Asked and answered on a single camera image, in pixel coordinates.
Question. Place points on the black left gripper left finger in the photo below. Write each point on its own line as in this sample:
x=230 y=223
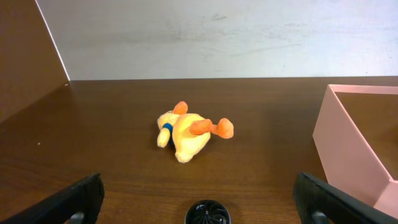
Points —
x=85 y=196

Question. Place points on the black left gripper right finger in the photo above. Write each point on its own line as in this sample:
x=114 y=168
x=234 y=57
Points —
x=318 y=202

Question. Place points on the pink cardboard box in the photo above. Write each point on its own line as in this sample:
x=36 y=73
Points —
x=356 y=139

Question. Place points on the black round lid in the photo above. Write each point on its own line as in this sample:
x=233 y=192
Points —
x=207 y=212

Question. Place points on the yellow plush duck toy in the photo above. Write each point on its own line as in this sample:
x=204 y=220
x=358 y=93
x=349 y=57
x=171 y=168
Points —
x=189 y=132

